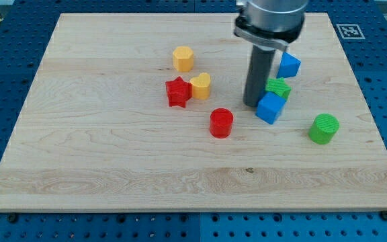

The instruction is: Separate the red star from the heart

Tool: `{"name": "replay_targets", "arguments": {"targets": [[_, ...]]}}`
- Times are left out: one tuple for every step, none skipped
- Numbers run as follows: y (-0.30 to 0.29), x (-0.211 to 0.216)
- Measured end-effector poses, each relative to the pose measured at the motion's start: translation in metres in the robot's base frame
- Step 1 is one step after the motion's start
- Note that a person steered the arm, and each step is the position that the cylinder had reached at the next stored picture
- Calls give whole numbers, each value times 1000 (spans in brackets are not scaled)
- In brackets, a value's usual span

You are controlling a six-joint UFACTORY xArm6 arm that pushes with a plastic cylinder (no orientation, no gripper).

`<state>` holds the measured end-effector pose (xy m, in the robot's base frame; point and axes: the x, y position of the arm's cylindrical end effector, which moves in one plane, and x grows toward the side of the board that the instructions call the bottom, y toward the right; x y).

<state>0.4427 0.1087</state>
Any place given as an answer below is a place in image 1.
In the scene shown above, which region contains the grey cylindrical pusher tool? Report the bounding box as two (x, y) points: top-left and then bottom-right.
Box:
(243, 45), (275, 107)

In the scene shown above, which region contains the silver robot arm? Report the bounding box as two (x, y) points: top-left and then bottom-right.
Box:
(233, 0), (308, 107)

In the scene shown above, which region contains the green star block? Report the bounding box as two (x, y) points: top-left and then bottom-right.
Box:
(265, 77), (292, 100)

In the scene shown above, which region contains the yellow heart block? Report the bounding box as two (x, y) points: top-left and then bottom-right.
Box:
(189, 73), (211, 99)

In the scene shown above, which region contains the red star block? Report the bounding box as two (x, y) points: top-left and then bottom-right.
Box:
(165, 76), (192, 108)

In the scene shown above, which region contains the blue triangle block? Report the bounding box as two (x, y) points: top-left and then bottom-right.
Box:
(276, 52), (301, 78)

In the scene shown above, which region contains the blue cube block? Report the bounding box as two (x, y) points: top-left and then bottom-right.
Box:
(255, 92), (286, 124)

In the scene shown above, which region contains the red cylinder block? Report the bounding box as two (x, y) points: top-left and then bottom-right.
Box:
(209, 108), (234, 138)

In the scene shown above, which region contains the yellow hexagon block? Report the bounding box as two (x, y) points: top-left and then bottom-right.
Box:
(173, 46), (194, 72)

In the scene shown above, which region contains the green cylinder block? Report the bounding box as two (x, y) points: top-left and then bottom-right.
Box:
(308, 113), (340, 145)

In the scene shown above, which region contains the white fiducial marker tag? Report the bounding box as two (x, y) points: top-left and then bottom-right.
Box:
(337, 24), (365, 40)

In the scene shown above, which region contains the wooden board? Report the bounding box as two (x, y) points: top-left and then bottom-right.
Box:
(0, 13), (387, 213)

